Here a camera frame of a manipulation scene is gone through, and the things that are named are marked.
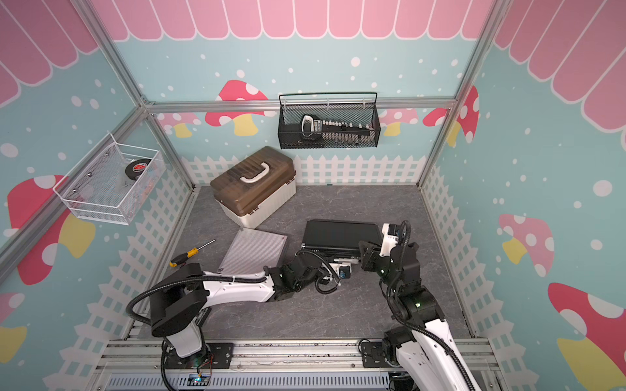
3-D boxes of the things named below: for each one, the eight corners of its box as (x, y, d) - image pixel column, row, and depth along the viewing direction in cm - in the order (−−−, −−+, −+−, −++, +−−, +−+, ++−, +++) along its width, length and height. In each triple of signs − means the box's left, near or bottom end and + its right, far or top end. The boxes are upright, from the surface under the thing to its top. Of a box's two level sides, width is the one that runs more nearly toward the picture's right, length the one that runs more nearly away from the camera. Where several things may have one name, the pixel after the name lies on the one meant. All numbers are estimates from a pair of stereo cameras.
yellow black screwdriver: (172, 267, 96) (169, 264, 94) (171, 264, 97) (168, 262, 95) (216, 241, 103) (214, 238, 101) (214, 239, 104) (213, 236, 102)
